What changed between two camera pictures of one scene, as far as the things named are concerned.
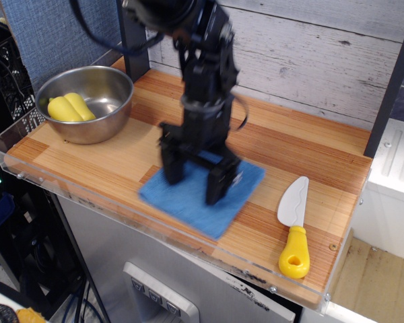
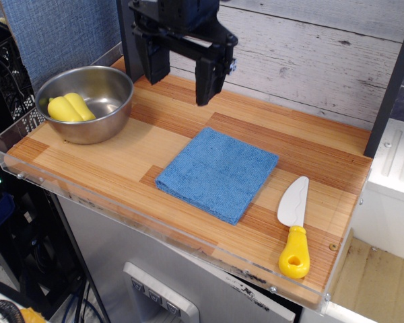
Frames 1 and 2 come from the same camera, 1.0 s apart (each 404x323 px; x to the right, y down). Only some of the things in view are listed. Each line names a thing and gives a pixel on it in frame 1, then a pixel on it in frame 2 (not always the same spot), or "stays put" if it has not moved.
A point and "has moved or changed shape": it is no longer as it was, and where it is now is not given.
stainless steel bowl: x=85 y=104 stays put
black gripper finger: x=174 y=161 → x=157 y=58
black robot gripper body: x=202 y=140 → x=192 y=27
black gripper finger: x=219 y=179 → x=210 y=75
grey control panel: x=157 y=301 stays put
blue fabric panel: x=51 y=38 stays put
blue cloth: x=187 y=202 has moved or changed shape
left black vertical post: x=132 y=34 stays put
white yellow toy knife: x=294 y=260 stays put
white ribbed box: x=387 y=217 stays put
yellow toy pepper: x=69 y=108 stays put
